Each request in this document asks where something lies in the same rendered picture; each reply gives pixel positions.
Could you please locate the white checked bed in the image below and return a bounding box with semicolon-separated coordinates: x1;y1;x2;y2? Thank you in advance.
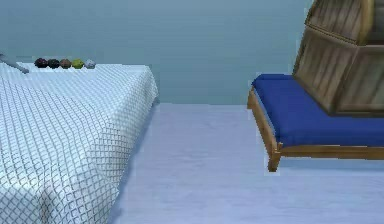
0;61;160;224

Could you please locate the wooden chair with blue cushion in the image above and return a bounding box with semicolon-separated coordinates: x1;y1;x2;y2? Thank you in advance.
246;0;384;173

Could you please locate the black ball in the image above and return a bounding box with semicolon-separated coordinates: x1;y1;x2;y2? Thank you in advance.
34;57;49;69

